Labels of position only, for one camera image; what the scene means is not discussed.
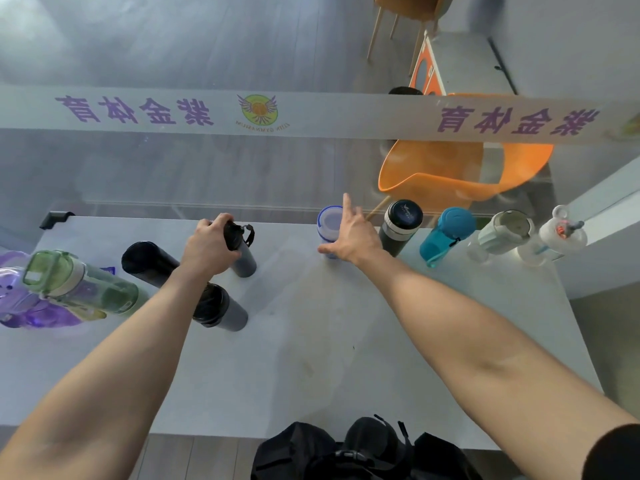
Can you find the person's right forearm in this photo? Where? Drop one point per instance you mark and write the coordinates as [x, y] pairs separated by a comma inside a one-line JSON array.
[[490, 369]]

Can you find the white bottle teal straw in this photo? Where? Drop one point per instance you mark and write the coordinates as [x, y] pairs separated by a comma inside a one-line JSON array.
[[560, 234]]

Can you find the white purple bottle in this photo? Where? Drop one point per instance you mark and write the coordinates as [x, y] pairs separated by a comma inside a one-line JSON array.
[[329, 222]]

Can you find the black table corner guard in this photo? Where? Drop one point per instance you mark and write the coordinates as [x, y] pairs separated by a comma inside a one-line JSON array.
[[52, 218]]

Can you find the green transparent bottle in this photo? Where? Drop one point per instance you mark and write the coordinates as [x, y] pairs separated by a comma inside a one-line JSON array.
[[90, 289]]

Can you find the black bottle white band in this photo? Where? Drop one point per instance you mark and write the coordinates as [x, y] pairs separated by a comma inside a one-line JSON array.
[[402, 219]]

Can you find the dark smoky bottle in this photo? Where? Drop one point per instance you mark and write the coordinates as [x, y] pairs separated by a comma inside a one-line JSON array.
[[225, 309]]

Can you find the grey lid clear bottle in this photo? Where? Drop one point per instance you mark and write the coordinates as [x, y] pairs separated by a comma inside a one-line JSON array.
[[505, 232]]

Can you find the teal blue bottle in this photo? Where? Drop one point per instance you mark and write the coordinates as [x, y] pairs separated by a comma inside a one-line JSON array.
[[445, 234]]

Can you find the person's left forearm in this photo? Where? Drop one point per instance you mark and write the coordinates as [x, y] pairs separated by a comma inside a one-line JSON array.
[[110, 384]]

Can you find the person's left hand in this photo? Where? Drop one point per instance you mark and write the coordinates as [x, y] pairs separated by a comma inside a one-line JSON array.
[[207, 249]]

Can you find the brown wooden chair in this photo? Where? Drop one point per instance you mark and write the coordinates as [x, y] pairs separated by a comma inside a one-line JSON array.
[[405, 4]]

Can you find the orange plastic chair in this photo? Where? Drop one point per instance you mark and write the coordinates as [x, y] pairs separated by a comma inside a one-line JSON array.
[[450, 179]]

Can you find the purple transparent kids bottle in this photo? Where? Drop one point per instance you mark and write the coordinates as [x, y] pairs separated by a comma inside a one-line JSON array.
[[30, 317]]

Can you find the grey table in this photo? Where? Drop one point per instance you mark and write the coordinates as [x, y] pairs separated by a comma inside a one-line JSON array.
[[325, 319]]

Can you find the frosted glass banner strip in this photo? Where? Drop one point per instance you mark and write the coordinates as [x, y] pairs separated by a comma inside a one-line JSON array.
[[325, 114]]

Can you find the person's black clothing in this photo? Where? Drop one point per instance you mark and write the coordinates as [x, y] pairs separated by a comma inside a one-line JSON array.
[[360, 454]]

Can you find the person's right hand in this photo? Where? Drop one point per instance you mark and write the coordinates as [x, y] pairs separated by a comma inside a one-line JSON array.
[[357, 239]]

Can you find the slim black thermos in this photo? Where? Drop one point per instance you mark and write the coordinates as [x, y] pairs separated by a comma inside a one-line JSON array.
[[147, 262]]

